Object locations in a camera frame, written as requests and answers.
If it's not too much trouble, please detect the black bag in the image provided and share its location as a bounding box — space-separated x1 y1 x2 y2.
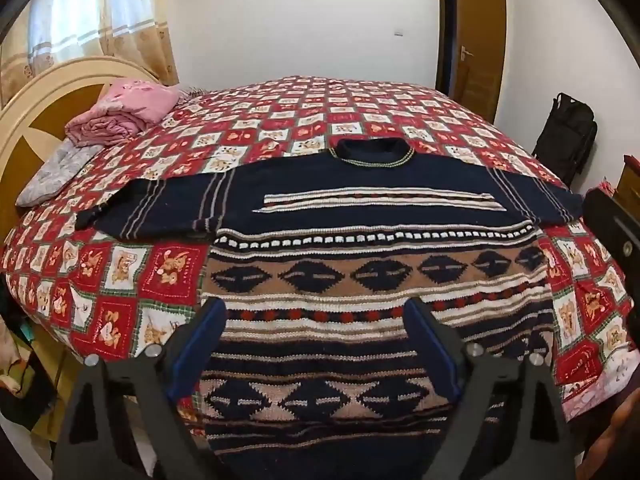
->
531 92 598 186

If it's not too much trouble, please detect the pile of mixed clothes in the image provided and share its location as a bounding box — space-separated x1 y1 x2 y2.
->
0 280 66 433

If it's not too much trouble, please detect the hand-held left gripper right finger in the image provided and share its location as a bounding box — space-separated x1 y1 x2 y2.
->
402 296 586 480

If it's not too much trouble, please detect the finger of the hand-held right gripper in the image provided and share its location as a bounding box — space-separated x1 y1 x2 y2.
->
582 187 640 353

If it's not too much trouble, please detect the brown wooden door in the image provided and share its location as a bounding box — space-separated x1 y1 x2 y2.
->
436 0 508 123

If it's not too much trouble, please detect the red checkered bear print bedspread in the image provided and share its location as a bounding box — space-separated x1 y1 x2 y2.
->
0 75 640 423

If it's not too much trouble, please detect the beige patterned curtain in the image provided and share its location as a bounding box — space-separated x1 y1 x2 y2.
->
0 0 180 103

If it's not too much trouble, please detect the person's right forearm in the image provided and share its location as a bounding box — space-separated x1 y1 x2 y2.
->
585 400 640 480

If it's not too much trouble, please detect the cream and brown wooden headboard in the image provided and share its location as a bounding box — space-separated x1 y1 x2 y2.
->
0 56 161 236

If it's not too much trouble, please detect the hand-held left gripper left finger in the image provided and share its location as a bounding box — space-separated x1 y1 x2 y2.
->
52 296 228 480

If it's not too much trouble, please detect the grey pillow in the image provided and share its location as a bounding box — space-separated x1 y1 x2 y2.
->
15 139 103 208

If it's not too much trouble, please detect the navy patterned knit sweater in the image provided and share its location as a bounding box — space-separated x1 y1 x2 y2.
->
75 137 586 480

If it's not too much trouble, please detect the brown wooden furniture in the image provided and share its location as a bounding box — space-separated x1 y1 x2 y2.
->
614 155 640 206

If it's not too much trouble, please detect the folded pink blanket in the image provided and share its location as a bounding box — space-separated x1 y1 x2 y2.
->
65 79 181 147

